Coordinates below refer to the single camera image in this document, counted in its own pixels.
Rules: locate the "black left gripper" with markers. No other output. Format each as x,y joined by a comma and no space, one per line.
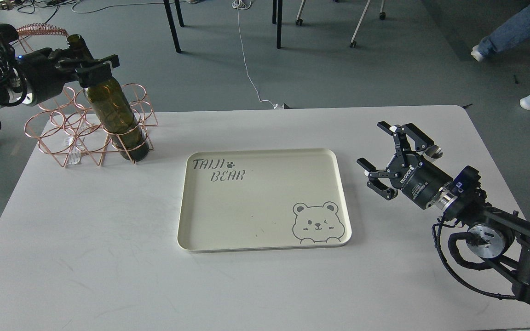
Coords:
46,77

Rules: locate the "copper wire wine rack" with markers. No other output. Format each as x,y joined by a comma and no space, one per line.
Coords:
75,131

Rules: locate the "cream bear tray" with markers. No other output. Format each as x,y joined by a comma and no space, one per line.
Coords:
263,199

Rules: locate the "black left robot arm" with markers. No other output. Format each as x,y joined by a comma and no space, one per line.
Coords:
13,85

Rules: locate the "white chair legs with casters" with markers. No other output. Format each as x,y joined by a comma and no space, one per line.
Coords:
353,43

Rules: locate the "black table legs left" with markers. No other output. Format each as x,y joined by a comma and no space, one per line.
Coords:
171,21

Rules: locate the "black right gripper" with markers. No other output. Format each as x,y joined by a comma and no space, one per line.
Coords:
419,180

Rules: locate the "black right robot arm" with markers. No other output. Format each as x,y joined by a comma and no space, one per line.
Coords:
495,239

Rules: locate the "dark green wine bottle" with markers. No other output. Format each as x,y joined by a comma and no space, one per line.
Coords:
115,115

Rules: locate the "black table legs middle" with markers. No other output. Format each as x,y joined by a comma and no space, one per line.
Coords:
277,6

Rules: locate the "steel jigger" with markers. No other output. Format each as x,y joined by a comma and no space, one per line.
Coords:
433,152

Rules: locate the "black table legs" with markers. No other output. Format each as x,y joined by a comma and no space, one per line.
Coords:
171,21
277,6

